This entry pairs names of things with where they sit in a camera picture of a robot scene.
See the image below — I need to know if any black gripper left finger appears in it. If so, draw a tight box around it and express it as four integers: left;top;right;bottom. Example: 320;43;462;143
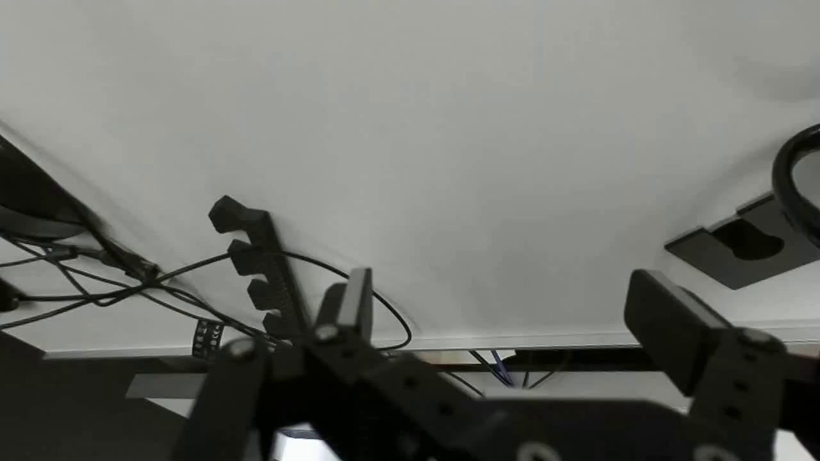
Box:
174;266;489;461

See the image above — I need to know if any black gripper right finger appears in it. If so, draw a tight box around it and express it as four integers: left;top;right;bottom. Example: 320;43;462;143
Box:
624;266;820;461

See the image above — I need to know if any black flat square plate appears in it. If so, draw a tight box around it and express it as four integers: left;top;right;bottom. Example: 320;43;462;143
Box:
665;193;820;292

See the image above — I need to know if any black printed tag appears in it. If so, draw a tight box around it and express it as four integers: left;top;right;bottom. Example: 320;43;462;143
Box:
191;319;225;361

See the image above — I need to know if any black looped table cable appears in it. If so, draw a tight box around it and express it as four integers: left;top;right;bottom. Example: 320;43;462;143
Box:
125;248;415;353

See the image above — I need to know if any black notched cable bracket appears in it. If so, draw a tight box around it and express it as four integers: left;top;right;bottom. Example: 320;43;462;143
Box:
208;193;312;343

